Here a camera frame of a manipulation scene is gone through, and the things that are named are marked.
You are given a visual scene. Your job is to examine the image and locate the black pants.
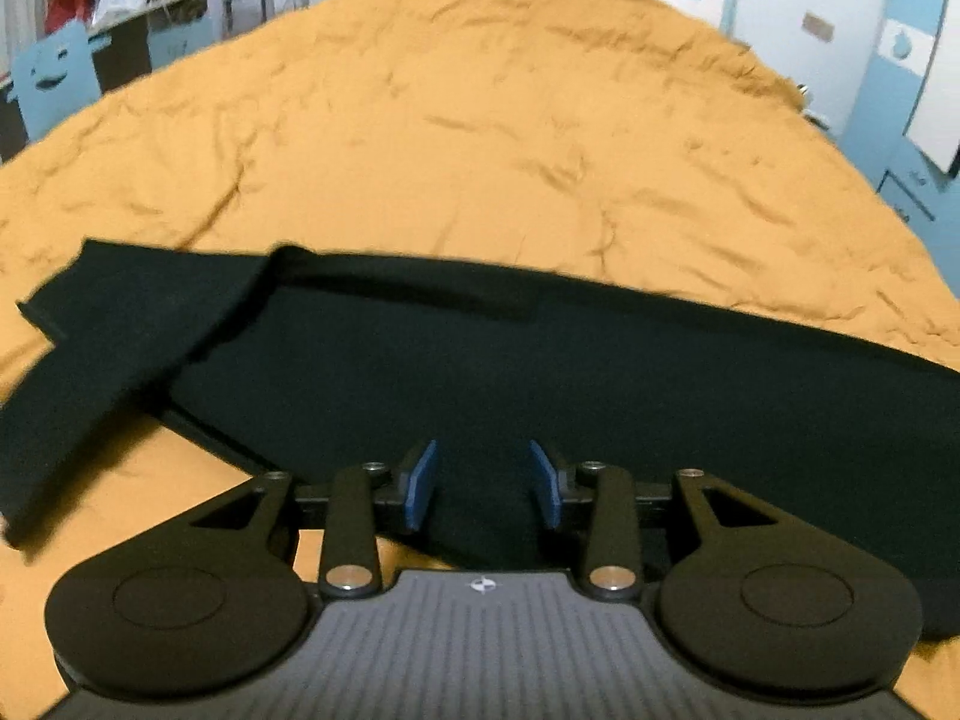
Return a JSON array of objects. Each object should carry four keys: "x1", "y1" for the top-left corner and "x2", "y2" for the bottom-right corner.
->
[{"x1": 2, "y1": 241, "x2": 958, "y2": 639}]

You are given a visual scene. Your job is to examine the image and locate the orange bed cover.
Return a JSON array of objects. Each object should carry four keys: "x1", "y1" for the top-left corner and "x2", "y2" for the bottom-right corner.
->
[{"x1": 0, "y1": 0, "x2": 960, "y2": 720}]

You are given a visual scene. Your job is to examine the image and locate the blue and white wardrobe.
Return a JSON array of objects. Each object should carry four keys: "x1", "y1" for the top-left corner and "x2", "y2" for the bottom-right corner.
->
[{"x1": 838, "y1": 0, "x2": 960, "y2": 242}]

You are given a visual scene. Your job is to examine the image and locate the blue smiley chair back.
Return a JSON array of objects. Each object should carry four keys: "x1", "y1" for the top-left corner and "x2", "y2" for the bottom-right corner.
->
[{"x1": 8, "y1": 20, "x2": 112, "y2": 143}]

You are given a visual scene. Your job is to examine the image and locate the cluttered desk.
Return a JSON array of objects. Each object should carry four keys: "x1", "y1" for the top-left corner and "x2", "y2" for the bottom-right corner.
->
[{"x1": 2, "y1": 0, "x2": 215, "y2": 161}]

